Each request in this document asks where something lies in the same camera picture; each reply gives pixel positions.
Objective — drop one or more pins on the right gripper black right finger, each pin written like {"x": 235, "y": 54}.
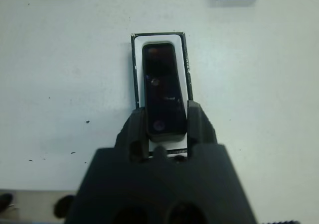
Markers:
{"x": 199, "y": 127}

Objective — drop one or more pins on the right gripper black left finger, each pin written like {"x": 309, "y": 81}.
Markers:
{"x": 135, "y": 134}

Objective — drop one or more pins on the black box base white insert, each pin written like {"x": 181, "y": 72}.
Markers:
{"x": 180, "y": 59}

